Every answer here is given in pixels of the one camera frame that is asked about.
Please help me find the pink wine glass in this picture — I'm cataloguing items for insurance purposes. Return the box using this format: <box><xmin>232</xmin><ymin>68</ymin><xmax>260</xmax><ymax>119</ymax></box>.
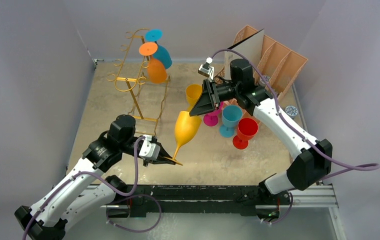
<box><xmin>203</xmin><ymin>102</ymin><xmax>223</xmax><ymax>127</ymax></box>

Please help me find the yellow wine glass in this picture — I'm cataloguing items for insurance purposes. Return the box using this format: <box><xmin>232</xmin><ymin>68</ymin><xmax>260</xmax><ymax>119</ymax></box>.
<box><xmin>166</xmin><ymin>111</ymin><xmax>202</xmax><ymax>166</ymax></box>
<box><xmin>185</xmin><ymin>84</ymin><xmax>202</xmax><ymax>112</ymax></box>

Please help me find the blue wine glass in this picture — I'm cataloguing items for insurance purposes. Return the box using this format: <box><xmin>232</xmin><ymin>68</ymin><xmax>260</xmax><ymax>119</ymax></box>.
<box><xmin>219</xmin><ymin>105</ymin><xmax>243</xmax><ymax>138</ymax></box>
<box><xmin>144</xmin><ymin>29</ymin><xmax>172</xmax><ymax>70</ymax></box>

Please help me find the red wine glass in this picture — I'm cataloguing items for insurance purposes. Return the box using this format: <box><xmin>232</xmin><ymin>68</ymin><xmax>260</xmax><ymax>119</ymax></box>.
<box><xmin>232</xmin><ymin>117</ymin><xmax>259</xmax><ymax>150</ymax></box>

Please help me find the orange wine glass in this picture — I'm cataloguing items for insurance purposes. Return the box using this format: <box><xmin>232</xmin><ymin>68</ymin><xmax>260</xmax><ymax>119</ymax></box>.
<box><xmin>138</xmin><ymin>42</ymin><xmax>167</xmax><ymax>84</ymax></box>

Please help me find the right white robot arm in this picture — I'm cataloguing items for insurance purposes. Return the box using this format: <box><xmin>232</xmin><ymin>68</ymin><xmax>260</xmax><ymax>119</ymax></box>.
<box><xmin>189</xmin><ymin>58</ymin><xmax>333</xmax><ymax>204</ymax></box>

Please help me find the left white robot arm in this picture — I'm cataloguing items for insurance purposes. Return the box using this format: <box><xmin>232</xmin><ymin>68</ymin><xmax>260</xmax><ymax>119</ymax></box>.
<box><xmin>14</xmin><ymin>114</ymin><xmax>178</xmax><ymax>240</ymax></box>

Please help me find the patterned tin in organizer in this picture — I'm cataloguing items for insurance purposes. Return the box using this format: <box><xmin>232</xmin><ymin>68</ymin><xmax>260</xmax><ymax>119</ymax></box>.
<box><xmin>259</xmin><ymin>75</ymin><xmax>271</xmax><ymax>87</ymax></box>

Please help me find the white binder folder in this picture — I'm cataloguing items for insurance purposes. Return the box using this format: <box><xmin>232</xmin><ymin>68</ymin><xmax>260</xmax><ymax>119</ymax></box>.
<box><xmin>223</xmin><ymin>25</ymin><xmax>265</xmax><ymax>80</ymax></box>

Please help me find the peach plastic file organizer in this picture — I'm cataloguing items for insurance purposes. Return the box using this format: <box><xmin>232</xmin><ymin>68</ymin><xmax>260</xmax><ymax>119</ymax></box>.
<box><xmin>214</xmin><ymin>24</ymin><xmax>309</xmax><ymax>125</ymax></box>

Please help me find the grey tape roll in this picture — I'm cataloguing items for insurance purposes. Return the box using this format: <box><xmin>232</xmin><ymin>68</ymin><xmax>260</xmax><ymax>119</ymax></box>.
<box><xmin>285</xmin><ymin>105</ymin><xmax>299</xmax><ymax>119</ymax></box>

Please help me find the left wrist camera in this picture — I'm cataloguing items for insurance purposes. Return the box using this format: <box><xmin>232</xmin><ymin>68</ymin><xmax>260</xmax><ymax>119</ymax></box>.
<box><xmin>138</xmin><ymin>134</ymin><xmax>160</xmax><ymax>162</ymax></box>

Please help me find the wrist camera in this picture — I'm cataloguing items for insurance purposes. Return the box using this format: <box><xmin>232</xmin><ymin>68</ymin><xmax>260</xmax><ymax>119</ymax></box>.
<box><xmin>198</xmin><ymin>57</ymin><xmax>214</xmax><ymax>82</ymax></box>
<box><xmin>138</xmin><ymin>134</ymin><xmax>160</xmax><ymax>162</ymax></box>

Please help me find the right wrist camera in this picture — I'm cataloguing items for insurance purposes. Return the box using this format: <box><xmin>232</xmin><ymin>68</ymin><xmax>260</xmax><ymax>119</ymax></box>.
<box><xmin>198</xmin><ymin>57</ymin><xmax>214</xmax><ymax>82</ymax></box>

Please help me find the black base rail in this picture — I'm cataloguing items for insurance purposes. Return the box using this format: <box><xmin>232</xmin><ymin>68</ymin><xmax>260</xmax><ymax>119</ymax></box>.
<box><xmin>113</xmin><ymin>184</ymin><xmax>291</xmax><ymax>220</ymax></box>

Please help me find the gold wire glass rack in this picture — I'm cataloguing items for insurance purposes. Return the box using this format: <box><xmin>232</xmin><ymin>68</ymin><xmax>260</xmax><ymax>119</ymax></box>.
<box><xmin>107</xmin><ymin>28</ymin><xmax>171</xmax><ymax>136</ymax></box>

